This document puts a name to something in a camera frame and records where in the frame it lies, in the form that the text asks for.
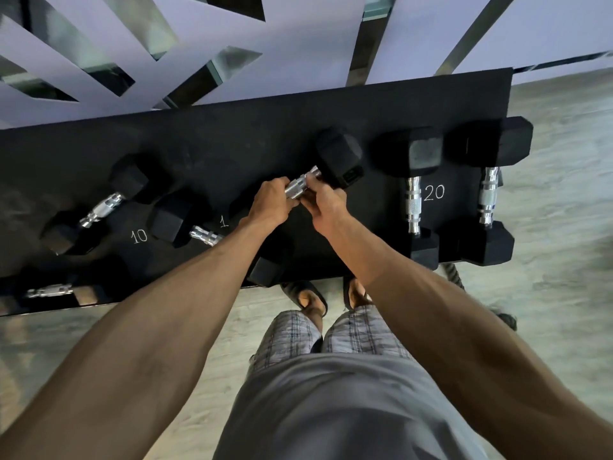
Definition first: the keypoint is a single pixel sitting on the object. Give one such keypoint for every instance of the plaid shorts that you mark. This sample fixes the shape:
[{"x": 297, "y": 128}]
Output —
[{"x": 292, "y": 335}]

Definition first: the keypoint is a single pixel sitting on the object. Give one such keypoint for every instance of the person's left fingers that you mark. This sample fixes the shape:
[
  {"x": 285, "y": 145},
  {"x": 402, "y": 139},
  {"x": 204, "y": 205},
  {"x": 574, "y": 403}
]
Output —
[{"x": 283, "y": 198}]

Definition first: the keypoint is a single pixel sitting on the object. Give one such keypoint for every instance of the person's left forearm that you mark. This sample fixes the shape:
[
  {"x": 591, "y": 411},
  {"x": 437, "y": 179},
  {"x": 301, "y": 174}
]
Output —
[{"x": 158, "y": 325}]

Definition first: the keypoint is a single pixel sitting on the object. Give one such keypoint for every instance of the person's right forearm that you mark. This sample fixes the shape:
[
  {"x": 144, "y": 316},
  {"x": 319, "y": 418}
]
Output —
[{"x": 445, "y": 330}]

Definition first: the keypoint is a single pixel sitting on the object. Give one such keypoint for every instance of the person's right hand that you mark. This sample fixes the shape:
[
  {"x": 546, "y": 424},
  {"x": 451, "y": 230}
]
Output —
[{"x": 328, "y": 210}]

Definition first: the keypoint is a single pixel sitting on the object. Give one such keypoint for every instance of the black rubber dumbbell mat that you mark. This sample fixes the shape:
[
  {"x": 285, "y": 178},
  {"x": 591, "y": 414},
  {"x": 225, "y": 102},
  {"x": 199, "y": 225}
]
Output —
[{"x": 230, "y": 124}]

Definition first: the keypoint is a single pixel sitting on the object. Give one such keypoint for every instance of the white cutout partition panel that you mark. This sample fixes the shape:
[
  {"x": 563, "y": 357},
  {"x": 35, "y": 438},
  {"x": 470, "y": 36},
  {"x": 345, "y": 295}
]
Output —
[{"x": 297, "y": 38}]

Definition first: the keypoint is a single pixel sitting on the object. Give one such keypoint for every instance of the grey shirt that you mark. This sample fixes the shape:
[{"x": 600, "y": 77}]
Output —
[{"x": 345, "y": 407}]

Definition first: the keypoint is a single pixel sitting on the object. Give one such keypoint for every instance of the person's right black sandal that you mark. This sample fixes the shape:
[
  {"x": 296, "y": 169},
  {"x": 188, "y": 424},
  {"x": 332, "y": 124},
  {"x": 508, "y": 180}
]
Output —
[{"x": 355, "y": 293}]

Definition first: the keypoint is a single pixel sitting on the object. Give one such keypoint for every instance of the large black hex dumbbell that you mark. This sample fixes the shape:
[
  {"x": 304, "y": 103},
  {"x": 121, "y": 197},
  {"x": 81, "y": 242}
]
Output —
[
  {"x": 413, "y": 155},
  {"x": 493, "y": 141}
]

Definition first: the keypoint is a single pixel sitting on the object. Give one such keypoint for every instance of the person's right fingers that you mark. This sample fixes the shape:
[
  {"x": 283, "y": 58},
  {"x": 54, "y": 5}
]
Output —
[{"x": 316, "y": 193}]

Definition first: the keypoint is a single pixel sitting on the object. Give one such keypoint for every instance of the person's black sandal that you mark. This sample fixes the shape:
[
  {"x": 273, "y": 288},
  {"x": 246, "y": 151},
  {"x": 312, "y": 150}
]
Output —
[
  {"x": 355, "y": 293},
  {"x": 306, "y": 297}
]

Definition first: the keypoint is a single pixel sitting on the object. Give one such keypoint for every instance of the person's left black sandal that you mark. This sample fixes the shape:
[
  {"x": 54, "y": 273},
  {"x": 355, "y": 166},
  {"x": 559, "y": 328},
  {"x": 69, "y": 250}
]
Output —
[{"x": 306, "y": 297}]

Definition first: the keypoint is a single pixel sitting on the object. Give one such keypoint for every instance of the person's left hand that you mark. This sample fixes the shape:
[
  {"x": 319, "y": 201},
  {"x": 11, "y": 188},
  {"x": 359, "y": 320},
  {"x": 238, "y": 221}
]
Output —
[{"x": 268, "y": 203}]

